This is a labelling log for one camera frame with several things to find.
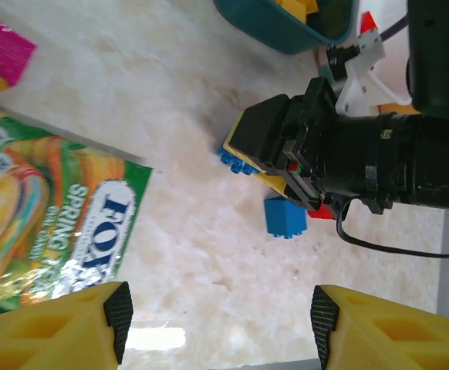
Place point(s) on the green FOX'S candy bag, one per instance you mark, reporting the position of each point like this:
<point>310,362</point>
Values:
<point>74,192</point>

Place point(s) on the pink candy bag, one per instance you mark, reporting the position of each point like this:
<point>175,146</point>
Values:
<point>1,50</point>

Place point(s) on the dark teal plastic container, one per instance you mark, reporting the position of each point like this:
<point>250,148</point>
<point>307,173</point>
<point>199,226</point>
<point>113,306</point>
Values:
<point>263,23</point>

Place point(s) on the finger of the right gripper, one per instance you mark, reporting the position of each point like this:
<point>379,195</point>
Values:
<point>261,131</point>

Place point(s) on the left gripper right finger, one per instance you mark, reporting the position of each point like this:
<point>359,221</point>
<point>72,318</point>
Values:
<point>394,339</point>

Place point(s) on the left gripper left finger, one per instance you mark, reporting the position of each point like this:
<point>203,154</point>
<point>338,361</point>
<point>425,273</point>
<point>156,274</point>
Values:
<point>35,339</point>

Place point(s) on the blue lego brick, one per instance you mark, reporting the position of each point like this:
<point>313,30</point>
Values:
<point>234,162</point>
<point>284,216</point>

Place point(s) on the yellow lego brick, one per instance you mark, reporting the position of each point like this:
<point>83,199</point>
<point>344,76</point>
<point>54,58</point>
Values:
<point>312,4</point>
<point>292,7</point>

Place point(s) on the red lego brick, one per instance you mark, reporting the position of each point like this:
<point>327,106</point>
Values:
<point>321,212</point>
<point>369,22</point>

